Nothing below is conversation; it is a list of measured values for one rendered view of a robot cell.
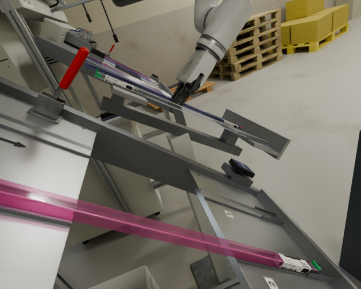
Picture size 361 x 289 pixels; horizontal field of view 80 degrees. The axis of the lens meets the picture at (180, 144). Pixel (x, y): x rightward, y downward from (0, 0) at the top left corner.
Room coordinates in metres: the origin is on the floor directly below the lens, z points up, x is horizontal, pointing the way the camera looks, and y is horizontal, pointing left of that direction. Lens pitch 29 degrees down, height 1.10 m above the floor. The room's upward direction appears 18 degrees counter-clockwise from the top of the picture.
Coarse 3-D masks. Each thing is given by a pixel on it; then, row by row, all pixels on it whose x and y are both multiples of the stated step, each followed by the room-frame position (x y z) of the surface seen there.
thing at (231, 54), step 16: (256, 16) 3.91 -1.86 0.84; (272, 16) 4.00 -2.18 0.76; (240, 32) 3.64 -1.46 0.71; (256, 32) 3.77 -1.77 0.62; (272, 32) 3.96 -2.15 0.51; (240, 48) 3.95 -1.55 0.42; (256, 48) 3.78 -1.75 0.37; (272, 48) 3.88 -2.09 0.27; (224, 64) 3.81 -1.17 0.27; (240, 64) 3.61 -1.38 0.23; (256, 64) 3.73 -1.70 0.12
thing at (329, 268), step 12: (264, 192) 0.34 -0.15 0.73; (264, 204) 0.32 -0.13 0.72; (276, 204) 0.30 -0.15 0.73; (276, 216) 0.28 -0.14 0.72; (288, 216) 0.27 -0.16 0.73; (288, 228) 0.25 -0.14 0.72; (300, 228) 0.24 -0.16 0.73; (300, 240) 0.22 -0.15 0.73; (312, 240) 0.21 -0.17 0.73; (312, 252) 0.19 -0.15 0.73; (324, 264) 0.17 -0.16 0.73; (336, 276) 0.15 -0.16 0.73; (336, 288) 0.14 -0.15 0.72; (348, 288) 0.13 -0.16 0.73
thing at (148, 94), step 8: (96, 72) 0.46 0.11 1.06; (136, 88) 0.47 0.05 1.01; (152, 96) 0.48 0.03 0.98; (168, 104) 0.48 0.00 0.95; (176, 104) 0.48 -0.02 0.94; (192, 112) 0.49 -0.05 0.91; (208, 120) 0.50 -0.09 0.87; (216, 120) 0.50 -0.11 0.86; (232, 128) 0.51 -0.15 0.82; (248, 136) 0.51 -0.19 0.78; (256, 136) 0.53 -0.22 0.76
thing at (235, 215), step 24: (216, 192) 0.29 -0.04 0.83; (240, 192) 0.34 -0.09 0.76; (216, 216) 0.21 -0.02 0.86; (240, 216) 0.24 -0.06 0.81; (264, 216) 0.26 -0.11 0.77; (240, 240) 0.18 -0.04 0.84; (264, 240) 0.20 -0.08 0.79; (288, 240) 0.22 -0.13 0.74; (240, 264) 0.14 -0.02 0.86; (264, 264) 0.15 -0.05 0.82; (264, 288) 0.12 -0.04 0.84; (288, 288) 0.12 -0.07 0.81; (312, 288) 0.13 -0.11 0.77
